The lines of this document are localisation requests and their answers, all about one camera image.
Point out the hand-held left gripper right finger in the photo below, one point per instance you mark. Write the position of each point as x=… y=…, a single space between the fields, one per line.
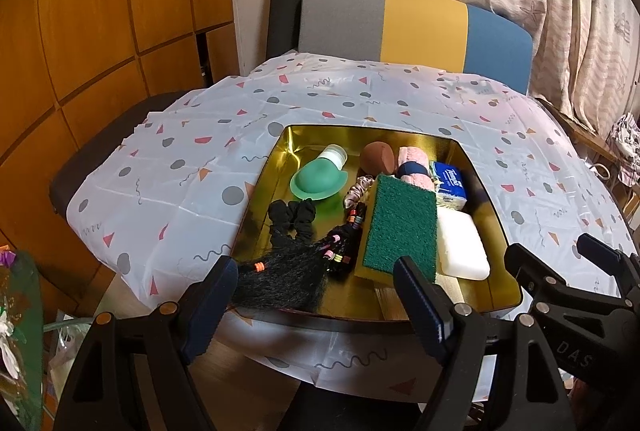
x=420 y=311

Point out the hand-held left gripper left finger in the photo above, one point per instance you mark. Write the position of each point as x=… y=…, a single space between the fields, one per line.
x=207 y=311

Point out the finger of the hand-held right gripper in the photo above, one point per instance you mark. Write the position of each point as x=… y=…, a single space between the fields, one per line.
x=602 y=258
x=525 y=263

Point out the black braided beaded hairpiece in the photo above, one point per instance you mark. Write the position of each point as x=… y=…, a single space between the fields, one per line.
x=285 y=276

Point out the green and yellow sponge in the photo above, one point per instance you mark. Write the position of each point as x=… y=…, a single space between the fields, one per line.
x=400 y=226

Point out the blue green tissue packet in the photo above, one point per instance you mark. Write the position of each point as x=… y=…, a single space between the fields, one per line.
x=450 y=183

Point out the black scrunchie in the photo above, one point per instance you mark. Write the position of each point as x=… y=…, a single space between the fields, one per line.
x=290 y=218

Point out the pink scrunchie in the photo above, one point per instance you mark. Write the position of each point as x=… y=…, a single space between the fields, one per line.
x=355 y=193

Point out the pink towel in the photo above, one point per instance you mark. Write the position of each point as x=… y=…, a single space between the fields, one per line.
x=412 y=156

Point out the brown makeup sponge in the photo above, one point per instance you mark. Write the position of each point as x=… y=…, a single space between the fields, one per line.
x=377 y=158

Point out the gold metal tin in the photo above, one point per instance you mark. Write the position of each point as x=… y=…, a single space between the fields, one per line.
x=300 y=171

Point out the green silicone bottle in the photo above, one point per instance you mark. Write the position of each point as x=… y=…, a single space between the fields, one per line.
x=315 y=176

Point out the pile of clothes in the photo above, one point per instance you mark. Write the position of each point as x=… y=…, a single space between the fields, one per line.
x=625 y=146

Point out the wooden side table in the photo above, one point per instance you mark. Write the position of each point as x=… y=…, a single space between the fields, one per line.
x=590 y=141

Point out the clear plastic bag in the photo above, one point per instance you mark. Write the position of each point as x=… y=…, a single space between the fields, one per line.
x=70 y=351

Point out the patterned plastic tablecloth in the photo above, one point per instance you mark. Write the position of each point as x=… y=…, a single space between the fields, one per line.
x=200 y=126

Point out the artificial flower bouquet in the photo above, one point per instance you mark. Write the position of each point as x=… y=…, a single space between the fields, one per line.
x=20 y=336

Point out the grey yellow blue chair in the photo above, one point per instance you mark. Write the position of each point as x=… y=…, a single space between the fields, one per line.
x=425 y=26

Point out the black rolled mat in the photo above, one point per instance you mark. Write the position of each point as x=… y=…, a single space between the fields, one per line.
x=285 y=11

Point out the wooden wardrobe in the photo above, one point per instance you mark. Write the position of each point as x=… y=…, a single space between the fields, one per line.
x=100 y=11

